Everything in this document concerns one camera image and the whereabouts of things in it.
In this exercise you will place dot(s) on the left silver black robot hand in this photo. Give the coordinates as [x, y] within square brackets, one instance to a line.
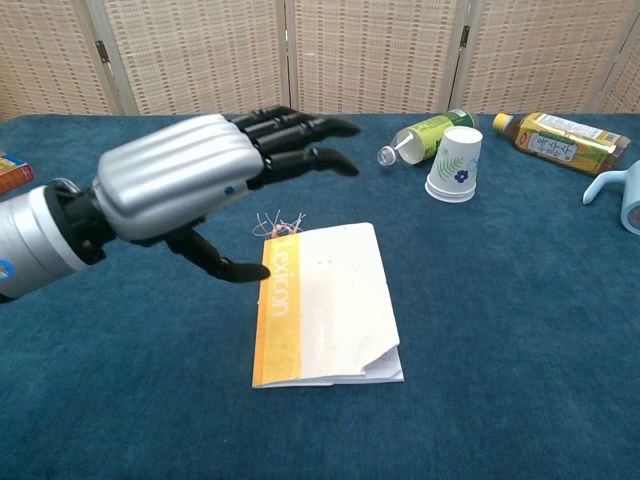
[175, 175]

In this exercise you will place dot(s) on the blue bookmark with pink tassel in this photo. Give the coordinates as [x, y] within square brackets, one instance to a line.
[285, 229]

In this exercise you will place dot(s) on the white notebook with orange spine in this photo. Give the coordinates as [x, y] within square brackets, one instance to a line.
[340, 310]

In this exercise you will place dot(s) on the woven bamboo folding screen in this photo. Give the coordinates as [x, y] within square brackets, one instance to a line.
[200, 50]

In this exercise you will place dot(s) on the dark metal screen hinge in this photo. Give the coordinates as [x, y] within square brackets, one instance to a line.
[465, 36]
[102, 51]

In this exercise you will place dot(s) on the colourful orange cardboard box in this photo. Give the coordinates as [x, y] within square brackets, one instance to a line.
[12, 175]

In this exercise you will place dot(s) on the green label plastic bottle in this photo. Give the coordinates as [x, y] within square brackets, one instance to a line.
[430, 131]

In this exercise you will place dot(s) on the floral white paper cup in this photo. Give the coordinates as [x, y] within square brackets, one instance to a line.
[455, 165]

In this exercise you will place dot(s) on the teal table cloth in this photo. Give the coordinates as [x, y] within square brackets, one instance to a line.
[475, 325]

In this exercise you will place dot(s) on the yellow label tea bottle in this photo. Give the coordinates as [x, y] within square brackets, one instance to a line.
[560, 142]

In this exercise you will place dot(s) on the light blue plastic mug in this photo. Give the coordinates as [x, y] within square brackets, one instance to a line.
[632, 195]

